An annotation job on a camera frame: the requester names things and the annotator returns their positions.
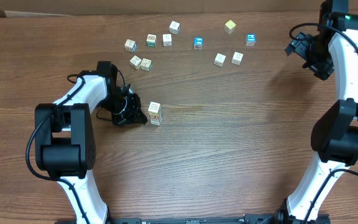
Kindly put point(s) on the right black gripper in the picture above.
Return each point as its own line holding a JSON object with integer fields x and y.
{"x": 301, "y": 45}

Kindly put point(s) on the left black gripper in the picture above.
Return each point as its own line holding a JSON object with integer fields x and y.
{"x": 132, "y": 111}

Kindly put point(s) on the wooden block red thirteen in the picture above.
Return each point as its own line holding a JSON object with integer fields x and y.
{"x": 156, "y": 116}

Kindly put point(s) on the wooden block red three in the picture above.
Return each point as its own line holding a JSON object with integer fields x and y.
{"x": 155, "y": 121}

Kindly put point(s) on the wooden block number four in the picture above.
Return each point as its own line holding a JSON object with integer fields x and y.
{"x": 154, "y": 108}

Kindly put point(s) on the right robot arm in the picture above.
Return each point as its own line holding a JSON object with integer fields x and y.
{"x": 334, "y": 138}

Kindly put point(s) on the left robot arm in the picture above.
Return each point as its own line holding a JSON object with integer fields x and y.
{"x": 62, "y": 147}

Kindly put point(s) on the wooden block green edge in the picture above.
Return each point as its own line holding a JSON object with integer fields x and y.
{"x": 146, "y": 64}

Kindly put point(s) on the wooden block yellow edge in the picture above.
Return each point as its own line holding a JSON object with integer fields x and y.
{"x": 135, "y": 62}

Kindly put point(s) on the blue top block right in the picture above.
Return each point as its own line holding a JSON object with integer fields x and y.
{"x": 250, "y": 40}

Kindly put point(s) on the wooden block blue side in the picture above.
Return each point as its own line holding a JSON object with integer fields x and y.
{"x": 130, "y": 45}

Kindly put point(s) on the wooden block blue H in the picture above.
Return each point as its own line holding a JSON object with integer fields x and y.
{"x": 237, "y": 58}

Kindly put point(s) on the wooden block green letter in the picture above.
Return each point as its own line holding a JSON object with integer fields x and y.
{"x": 151, "y": 40}

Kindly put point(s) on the plain wooden block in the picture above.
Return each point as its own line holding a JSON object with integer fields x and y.
{"x": 167, "y": 40}

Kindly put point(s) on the yellow top wooden block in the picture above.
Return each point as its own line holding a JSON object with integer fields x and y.
{"x": 229, "y": 26}

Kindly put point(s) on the wooden block yellow side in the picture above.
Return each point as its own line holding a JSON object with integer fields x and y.
{"x": 219, "y": 59}

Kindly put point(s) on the blue top wooden block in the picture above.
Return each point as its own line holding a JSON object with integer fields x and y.
{"x": 198, "y": 43}

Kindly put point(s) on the wooden block far top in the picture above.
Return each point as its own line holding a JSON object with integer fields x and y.
{"x": 174, "y": 27}

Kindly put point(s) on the cardboard backdrop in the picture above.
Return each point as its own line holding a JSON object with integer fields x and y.
{"x": 111, "y": 7}

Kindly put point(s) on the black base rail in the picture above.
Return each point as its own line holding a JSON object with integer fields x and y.
{"x": 246, "y": 219}

